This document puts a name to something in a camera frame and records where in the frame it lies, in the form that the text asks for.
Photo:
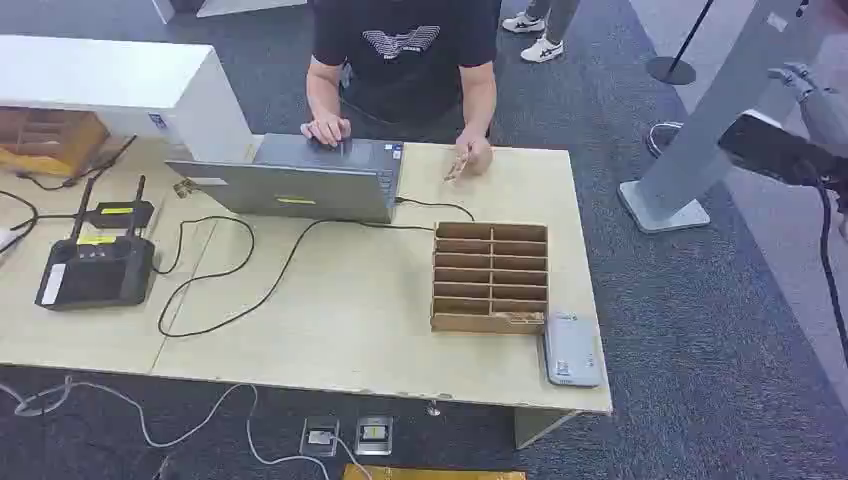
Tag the person's right hand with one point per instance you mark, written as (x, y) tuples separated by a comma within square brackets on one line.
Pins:
[(326, 129)]

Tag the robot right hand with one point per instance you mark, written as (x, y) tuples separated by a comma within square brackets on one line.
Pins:
[(821, 112)]

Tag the person's left hand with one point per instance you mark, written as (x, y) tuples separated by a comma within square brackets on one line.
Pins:
[(478, 156)]

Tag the grey laptop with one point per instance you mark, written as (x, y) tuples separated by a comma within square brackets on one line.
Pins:
[(291, 192)]

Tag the person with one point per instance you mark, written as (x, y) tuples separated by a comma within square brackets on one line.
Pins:
[(543, 50), (404, 79)]

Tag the grey pillar stand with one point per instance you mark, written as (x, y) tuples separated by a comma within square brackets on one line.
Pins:
[(702, 132)]

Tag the small metal fitting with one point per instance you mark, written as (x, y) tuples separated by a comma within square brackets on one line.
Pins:
[(184, 187)]

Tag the white panel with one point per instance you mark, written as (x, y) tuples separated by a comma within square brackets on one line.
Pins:
[(232, 6)]

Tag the black stanchion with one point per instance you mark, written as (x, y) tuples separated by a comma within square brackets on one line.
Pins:
[(670, 71)]

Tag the wooden card box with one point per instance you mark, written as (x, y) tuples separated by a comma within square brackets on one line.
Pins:
[(464, 322)]

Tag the small black device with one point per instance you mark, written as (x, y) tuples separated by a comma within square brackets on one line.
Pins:
[(132, 218)]

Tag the white cabinet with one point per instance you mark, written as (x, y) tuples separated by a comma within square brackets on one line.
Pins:
[(99, 79)]

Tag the black router with antennas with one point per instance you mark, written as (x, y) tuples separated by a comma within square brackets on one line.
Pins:
[(93, 278)]

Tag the desk leg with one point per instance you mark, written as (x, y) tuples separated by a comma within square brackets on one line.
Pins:
[(533, 427)]

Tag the wooden crate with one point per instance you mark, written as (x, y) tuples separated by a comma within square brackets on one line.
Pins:
[(46, 142)]

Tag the floor socket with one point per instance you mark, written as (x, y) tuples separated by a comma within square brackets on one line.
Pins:
[(320, 437), (374, 436)]

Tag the yellow sheet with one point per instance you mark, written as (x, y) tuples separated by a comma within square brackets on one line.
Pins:
[(430, 473)]

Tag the white adapter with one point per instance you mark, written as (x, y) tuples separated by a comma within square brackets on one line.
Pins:
[(5, 240)]

